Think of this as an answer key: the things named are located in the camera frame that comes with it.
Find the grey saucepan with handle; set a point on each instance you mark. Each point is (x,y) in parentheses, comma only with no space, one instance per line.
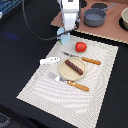
(95,17)

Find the brown stove board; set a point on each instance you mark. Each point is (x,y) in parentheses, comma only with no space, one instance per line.
(110,29)

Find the round wooden plate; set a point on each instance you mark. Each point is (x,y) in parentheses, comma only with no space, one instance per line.
(68,73)

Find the brown sausage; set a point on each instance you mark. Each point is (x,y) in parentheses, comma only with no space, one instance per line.
(74,67)

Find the beige woven placemat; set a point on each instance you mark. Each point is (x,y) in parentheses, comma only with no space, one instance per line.
(74,106)

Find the fork with wooden handle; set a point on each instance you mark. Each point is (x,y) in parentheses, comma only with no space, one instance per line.
(58,78)

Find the knife with wooden handle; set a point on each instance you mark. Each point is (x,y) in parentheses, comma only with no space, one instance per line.
(83,58)

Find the light blue cup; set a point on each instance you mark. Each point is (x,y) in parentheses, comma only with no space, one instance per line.
(63,38)

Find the red tomato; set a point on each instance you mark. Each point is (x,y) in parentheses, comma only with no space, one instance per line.
(80,47)

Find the beige bowl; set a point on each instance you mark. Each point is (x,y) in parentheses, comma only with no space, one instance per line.
(124,16)

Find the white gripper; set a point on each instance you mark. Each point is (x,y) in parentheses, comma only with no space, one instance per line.
(70,10)

